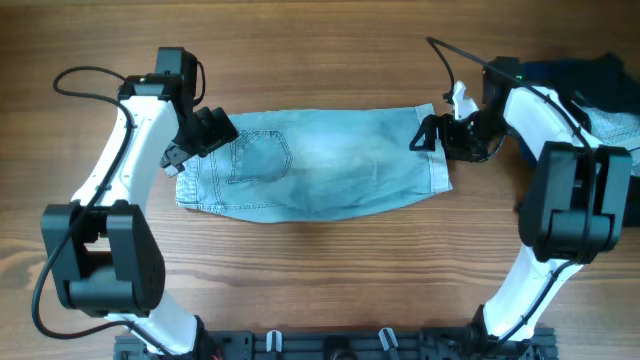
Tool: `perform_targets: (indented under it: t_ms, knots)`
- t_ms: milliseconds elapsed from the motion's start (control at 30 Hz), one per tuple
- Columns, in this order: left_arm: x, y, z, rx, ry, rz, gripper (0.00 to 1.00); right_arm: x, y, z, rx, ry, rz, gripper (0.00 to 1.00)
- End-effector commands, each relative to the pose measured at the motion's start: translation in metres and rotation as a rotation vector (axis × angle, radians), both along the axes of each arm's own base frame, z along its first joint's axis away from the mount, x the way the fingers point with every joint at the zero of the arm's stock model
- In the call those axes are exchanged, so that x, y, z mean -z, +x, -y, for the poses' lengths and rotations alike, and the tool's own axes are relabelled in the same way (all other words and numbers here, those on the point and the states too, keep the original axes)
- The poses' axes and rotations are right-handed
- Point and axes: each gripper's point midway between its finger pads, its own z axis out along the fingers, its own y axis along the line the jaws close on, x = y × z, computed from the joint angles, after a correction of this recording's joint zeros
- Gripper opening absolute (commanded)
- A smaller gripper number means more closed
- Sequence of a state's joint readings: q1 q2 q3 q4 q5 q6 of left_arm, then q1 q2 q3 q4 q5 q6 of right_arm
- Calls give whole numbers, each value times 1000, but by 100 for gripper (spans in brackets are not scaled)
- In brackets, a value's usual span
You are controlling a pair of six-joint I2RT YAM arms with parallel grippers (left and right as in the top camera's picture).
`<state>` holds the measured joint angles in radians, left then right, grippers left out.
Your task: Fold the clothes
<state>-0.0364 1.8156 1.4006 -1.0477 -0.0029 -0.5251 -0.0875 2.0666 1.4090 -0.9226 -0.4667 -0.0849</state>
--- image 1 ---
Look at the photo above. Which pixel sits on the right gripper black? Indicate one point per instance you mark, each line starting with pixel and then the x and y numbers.
pixel 479 152

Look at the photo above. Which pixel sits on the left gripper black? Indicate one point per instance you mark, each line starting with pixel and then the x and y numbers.
pixel 218 131

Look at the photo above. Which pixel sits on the light blue denim shorts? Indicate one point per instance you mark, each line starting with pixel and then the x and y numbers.
pixel 315 165

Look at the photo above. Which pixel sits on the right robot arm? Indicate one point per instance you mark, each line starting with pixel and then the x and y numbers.
pixel 581 195

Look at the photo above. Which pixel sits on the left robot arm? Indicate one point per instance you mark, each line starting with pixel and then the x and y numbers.
pixel 101 254

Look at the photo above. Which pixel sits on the dark clothes pile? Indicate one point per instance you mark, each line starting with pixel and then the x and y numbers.
pixel 601 83

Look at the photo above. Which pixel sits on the grey patterned garment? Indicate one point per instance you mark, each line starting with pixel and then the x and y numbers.
pixel 617 129

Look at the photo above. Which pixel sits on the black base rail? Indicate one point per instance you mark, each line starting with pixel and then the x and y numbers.
pixel 427 344

